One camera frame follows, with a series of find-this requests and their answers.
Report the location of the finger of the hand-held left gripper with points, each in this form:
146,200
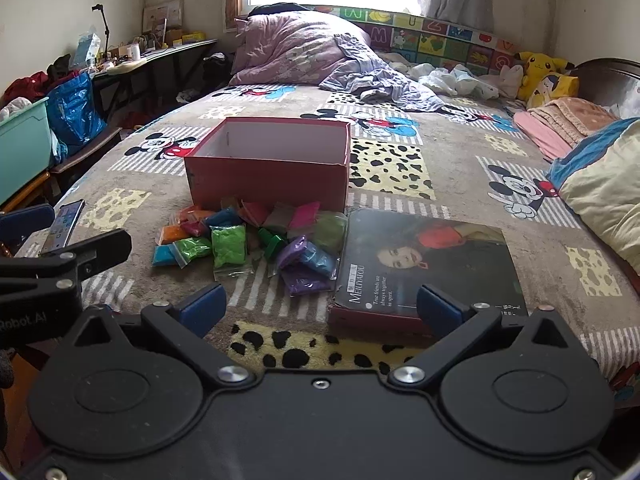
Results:
25,222
102,250

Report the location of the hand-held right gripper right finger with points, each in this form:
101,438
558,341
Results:
440,310

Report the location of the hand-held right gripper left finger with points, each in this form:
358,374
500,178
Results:
204,306

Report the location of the dark portrait box lid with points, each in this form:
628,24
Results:
430,265

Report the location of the smartphone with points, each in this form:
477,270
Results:
66,220

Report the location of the pile of coloured clay packets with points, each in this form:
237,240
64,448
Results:
227,247

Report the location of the teal storage bin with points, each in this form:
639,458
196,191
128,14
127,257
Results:
22,150

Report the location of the wooden stool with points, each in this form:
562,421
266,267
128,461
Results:
85,152

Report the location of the blue plastic bag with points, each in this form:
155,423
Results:
75,110

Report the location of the red clothing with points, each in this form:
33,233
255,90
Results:
27,87

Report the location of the red cardboard box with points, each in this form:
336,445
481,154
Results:
270,180

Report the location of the black clothing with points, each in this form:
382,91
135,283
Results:
60,65

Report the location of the blue tissue pack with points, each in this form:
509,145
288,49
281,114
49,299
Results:
86,49

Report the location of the white cup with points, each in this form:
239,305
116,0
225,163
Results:
134,51

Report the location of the dark desk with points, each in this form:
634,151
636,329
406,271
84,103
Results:
160,55

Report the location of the cream duvet with blue edge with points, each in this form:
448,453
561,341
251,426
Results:
605,185

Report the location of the folded pink blanket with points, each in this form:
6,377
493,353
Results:
560,120

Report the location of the yellow box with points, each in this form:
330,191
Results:
187,36

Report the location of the white crumpled clothing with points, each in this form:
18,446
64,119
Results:
455,80

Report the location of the lilac floral quilt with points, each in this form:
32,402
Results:
380,80

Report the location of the white pink plush toy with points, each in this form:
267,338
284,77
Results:
509,80

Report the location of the framed picture board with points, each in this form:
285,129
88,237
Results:
162,15

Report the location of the yellow plush toy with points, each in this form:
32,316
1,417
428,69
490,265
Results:
542,72

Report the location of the colourful alphabet foam mat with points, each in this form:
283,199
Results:
440,40

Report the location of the pink quilt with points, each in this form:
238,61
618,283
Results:
290,45

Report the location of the dark wooden headboard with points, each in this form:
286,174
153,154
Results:
610,85

